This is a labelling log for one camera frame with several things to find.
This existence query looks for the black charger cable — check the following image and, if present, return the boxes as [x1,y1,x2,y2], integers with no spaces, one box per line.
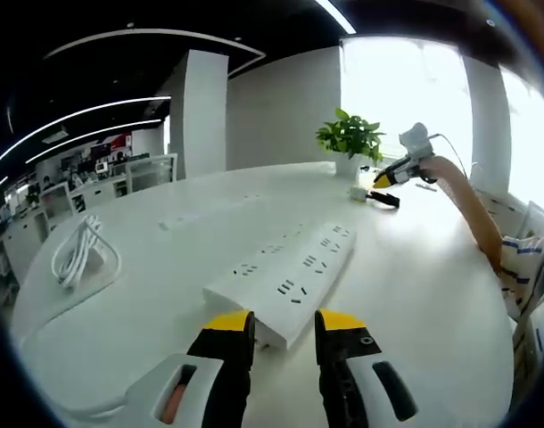
[365,189,401,210]

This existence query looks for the bright ceiling light strip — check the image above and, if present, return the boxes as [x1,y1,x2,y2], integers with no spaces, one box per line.
[314,0,358,35]

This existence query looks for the green potted plant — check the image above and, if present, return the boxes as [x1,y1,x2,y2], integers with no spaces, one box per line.
[315,108,386,178]

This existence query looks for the white power strip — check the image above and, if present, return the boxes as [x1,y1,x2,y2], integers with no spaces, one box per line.
[202,222,358,351]

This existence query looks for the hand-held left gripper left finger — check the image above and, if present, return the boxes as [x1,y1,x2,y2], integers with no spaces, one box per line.
[127,309,257,428]

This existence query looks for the long ceiling light strip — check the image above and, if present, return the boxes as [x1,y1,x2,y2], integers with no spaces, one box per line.
[24,118,161,164]
[0,95,172,166]

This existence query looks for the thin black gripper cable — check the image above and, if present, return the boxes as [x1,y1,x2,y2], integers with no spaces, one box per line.
[430,132,472,177]

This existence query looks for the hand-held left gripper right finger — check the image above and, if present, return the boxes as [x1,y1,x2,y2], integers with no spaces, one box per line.
[314,309,438,428]

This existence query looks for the white power strip cable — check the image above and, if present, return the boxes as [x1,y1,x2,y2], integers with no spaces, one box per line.
[20,215,135,420]

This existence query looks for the curved white ceiling light line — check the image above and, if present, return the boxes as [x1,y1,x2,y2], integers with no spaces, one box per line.
[44,29,267,75]

